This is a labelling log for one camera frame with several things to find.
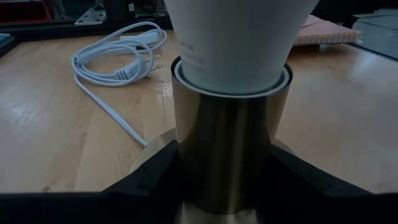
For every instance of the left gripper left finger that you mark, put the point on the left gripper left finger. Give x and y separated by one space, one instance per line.
155 177

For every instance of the red storage bin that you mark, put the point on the red storage bin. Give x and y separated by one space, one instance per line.
21 11

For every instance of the black calculator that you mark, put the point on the black calculator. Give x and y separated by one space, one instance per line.
6 43

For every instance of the white lightbulb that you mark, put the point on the white lightbulb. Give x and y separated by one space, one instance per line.
239 34

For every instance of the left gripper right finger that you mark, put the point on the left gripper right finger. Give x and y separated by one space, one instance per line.
298 180

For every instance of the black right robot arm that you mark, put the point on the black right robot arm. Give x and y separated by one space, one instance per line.
119 9

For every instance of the brass lamp base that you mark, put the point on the brass lamp base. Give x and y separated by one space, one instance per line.
227 140

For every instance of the pink spiral notebook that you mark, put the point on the pink spiral notebook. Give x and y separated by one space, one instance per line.
326 32

